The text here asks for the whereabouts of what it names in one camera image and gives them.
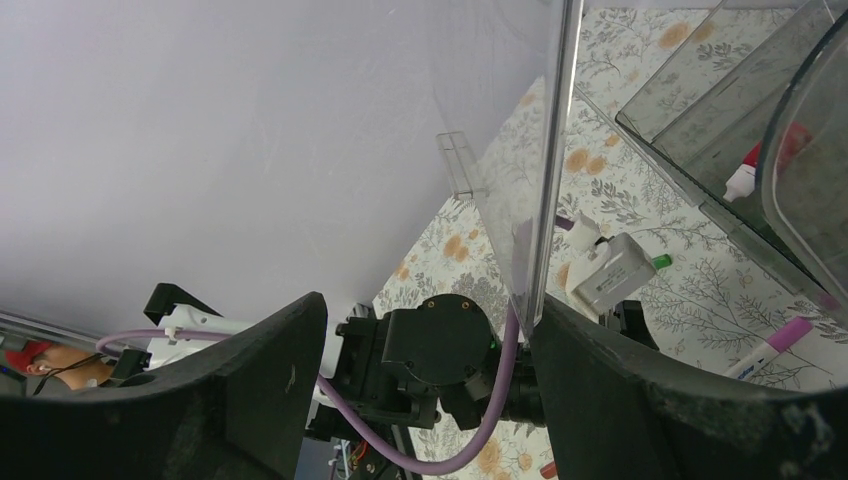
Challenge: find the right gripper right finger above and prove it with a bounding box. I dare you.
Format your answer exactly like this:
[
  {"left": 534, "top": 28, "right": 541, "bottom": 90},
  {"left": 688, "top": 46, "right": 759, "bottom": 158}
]
[{"left": 530, "top": 297, "right": 847, "bottom": 479}]

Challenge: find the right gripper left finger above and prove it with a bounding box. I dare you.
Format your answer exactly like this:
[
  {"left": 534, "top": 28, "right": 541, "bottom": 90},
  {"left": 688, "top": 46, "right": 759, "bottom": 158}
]
[{"left": 1, "top": 292, "right": 327, "bottom": 479}]

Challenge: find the red cap small bottle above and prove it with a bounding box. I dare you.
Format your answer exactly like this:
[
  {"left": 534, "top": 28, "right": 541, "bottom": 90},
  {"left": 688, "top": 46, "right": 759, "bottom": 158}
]
[{"left": 722, "top": 121, "right": 814, "bottom": 204}]

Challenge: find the clear acrylic drawer organizer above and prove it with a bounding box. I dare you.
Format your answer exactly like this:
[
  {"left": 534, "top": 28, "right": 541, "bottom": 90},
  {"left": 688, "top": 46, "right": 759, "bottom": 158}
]
[{"left": 425, "top": 1, "right": 847, "bottom": 332}]

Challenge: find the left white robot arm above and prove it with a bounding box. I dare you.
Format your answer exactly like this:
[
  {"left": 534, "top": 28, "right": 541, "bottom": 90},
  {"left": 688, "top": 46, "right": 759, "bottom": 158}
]
[{"left": 104, "top": 283, "right": 544, "bottom": 479}]

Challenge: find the green cap white marker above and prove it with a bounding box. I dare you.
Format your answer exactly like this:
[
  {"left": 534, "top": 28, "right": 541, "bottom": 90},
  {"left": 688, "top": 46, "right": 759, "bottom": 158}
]
[{"left": 652, "top": 254, "right": 673, "bottom": 271}]

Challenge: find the floral table mat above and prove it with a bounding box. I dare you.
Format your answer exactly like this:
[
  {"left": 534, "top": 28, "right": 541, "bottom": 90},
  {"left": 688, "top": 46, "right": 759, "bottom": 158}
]
[{"left": 374, "top": 7, "right": 847, "bottom": 479}]

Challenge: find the person in red cap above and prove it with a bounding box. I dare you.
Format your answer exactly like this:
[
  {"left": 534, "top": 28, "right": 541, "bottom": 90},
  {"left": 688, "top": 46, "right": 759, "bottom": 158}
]
[{"left": 3, "top": 341, "right": 114, "bottom": 390}]

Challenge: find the pink cap white marker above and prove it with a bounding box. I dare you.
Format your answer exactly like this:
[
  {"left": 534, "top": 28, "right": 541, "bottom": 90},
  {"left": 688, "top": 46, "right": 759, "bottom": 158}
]
[{"left": 723, "top": 316, "right": 813, "bottom": 381}]

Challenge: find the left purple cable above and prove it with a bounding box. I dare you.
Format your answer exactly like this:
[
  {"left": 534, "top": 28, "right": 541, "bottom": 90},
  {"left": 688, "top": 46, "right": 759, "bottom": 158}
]
[{"left": 95, "top": 215, "right": 578, "bottom": 477}]

